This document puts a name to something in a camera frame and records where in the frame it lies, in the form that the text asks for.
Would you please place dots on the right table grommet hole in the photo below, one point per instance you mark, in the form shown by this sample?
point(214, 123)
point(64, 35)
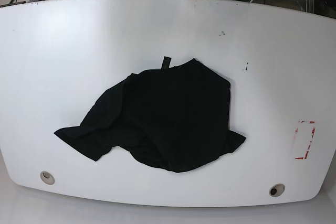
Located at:
point(277, 190)

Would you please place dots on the black tape strip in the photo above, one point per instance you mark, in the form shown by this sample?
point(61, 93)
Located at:
point(166, 63)

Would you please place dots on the red tape rectangle marking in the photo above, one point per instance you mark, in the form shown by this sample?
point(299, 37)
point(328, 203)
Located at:
point(302, 140)

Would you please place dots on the table grommet hole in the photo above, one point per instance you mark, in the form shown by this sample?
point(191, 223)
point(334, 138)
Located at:
point(277, 190)
point(47, 178)

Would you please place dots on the left table grommet hole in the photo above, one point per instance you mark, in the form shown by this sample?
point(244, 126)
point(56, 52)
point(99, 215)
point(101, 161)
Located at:
point(47, 178)

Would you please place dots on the black t-shirt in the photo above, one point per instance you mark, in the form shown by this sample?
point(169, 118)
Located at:
point(176, 119)

